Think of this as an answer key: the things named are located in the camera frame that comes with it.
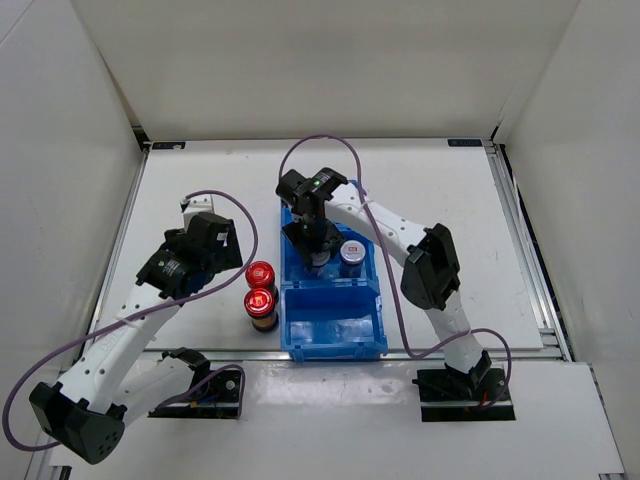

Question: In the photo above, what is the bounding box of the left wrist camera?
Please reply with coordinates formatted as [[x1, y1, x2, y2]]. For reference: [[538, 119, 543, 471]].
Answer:
[[180, 194, 215, 229]]

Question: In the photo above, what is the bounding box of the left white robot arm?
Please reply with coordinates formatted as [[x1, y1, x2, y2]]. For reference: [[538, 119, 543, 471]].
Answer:
[[29, 212, 243, 465]]

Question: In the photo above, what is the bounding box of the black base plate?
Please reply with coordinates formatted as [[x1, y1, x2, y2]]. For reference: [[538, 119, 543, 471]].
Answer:
[[412, 367, 516, 423], [147, 364, 246, 420]]

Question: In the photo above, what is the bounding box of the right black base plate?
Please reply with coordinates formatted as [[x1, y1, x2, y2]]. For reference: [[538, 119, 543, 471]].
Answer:
[[412, 367, 516, 423]]

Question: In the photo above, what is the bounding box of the red-lid sauce jar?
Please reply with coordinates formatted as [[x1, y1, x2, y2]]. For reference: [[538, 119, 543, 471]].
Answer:
[[244, 288, 279, 333], [245, 261, 278, 297]]

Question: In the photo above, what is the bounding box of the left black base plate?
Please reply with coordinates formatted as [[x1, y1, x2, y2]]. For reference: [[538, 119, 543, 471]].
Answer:
[[147, 364, 246, 420]]

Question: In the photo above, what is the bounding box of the blue storage bin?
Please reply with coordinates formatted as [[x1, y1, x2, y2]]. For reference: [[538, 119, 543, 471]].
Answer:
[[280, 170, 366, 230], [280, 224, 379, 290], [280, 285, 388, 363]]

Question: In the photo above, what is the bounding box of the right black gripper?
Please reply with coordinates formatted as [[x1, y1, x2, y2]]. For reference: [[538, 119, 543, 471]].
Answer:
[[282, 215, 346, 272]]

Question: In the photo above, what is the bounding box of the middle blue storage bin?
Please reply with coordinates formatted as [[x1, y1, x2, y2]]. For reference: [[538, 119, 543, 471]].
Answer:
[[280, 224, 379, 290]]

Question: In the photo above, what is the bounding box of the white-lid spice jar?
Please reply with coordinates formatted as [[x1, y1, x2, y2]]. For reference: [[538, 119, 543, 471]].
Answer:
[[306, 252, 331, 277], [339, 240, 366, 278]]

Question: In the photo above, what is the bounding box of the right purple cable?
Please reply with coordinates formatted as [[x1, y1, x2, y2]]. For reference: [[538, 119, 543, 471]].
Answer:
[[278, 133, 512, 411]]

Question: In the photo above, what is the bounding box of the near blue storage bin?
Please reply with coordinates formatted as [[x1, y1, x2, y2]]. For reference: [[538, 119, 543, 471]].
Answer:
[[280, 285, 388, 363]]

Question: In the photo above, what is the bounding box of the far blue storage bin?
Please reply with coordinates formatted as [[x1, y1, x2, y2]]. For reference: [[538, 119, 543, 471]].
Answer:
[[280, 170, 366, 230]]

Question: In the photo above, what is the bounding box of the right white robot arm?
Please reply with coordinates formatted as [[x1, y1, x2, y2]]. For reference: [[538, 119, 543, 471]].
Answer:
[[276, 167, 491, 400]]

